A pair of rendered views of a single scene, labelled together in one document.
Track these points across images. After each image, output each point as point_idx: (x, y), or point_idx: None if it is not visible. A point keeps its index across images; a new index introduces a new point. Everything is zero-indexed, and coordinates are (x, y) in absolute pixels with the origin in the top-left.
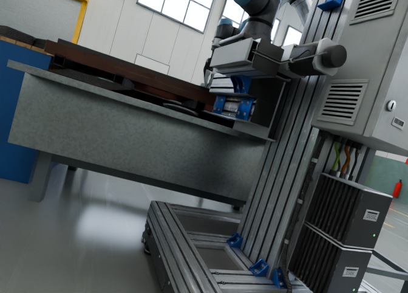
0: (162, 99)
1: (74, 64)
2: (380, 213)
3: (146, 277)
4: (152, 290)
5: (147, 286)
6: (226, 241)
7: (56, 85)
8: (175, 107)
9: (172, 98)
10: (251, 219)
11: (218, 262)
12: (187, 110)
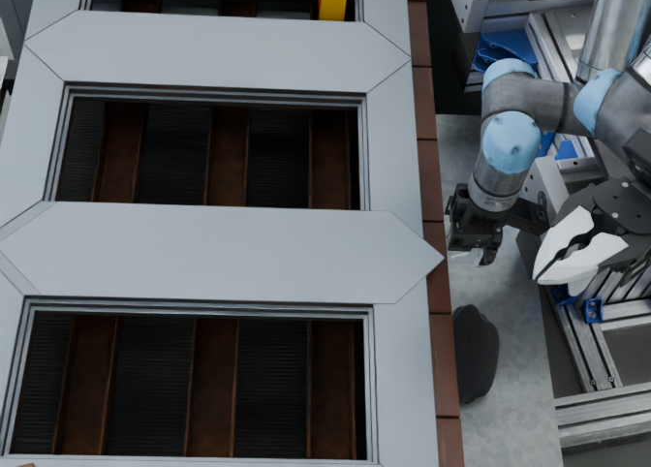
0: (355, 399)
1: None
2: None
3: (564, 466)
4: (591, 455)
5: (585, 463)
6: (587, 323)
7: None
8: (495, 372)
9: (33, 331)
10: (618, 278)
11: (642, 352)
12: (497, 337)
